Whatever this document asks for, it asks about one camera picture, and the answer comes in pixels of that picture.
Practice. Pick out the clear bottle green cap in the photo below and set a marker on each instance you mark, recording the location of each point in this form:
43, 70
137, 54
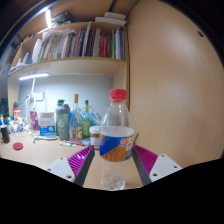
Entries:
86, 123

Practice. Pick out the wooden shelf unit with books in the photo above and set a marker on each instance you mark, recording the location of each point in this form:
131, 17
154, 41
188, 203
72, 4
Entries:
76, 46

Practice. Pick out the brown jar white lid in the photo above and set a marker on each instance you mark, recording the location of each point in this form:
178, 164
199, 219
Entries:
94, 138

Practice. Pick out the ceiling tube light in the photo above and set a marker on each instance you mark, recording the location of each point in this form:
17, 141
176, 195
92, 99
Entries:
48, 18

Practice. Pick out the grey shaker bottle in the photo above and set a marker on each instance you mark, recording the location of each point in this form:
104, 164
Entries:
63, 123

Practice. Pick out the clear bottle yellow cap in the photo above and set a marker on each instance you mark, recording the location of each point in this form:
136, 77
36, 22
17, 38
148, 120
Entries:
76, 123

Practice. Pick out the white LED desk lamp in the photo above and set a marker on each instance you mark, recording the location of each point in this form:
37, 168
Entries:
33, 76

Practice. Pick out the flat round red coaster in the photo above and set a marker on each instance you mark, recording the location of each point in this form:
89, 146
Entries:
18, 146

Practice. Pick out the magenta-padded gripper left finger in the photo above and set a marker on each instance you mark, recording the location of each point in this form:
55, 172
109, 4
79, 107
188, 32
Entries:
63, 166

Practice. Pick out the white and blue box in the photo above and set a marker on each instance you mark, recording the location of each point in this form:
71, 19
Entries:
47, 125

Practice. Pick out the clear red-capped drink bottle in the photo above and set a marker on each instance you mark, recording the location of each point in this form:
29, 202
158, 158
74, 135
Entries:
116, 143

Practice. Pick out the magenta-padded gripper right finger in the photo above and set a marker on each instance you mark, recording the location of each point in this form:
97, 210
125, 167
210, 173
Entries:
163, 166

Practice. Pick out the magenta box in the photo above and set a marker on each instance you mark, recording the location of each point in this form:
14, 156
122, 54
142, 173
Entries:
34, 120

